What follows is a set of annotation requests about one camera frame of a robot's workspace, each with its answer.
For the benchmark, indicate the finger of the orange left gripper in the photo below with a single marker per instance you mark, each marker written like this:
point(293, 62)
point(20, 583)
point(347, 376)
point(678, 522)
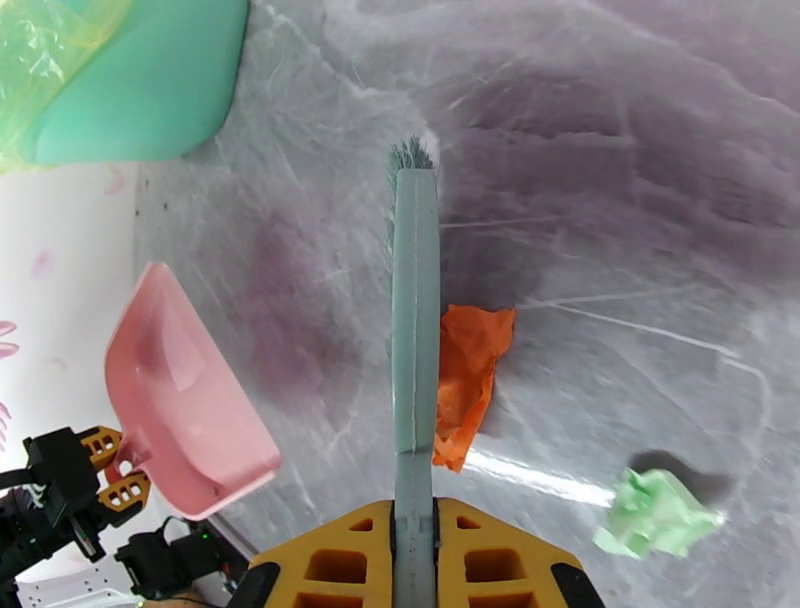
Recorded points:
point(125, 492)
point(103, 447)

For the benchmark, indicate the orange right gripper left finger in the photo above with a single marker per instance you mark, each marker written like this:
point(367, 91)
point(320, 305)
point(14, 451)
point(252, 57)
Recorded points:
point(325, 562)

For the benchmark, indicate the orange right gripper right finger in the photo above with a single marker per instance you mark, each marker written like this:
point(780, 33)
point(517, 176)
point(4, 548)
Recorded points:
point(500, 562)

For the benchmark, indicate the pink plastic dustpan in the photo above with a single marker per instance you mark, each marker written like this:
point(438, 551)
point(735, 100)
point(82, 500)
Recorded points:
point(181, 406)

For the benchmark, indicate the green paper scrap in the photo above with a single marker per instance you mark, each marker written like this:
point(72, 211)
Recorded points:
point(656, 515)

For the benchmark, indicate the orange paper scrap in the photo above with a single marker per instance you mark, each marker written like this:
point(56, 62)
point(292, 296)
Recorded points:
point(469, 375)

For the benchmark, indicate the teal hand brush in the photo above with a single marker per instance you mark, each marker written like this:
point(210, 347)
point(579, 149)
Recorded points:
point(415, 312)

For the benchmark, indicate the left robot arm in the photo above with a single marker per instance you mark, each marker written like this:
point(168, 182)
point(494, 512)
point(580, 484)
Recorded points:
point(162, 559)

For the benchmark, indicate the green plastic trash bin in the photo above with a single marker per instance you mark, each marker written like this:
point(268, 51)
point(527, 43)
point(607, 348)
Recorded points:
point(156, 81)

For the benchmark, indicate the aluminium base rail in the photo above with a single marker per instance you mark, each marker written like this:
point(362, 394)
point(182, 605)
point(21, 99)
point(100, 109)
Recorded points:
point(75, 587)

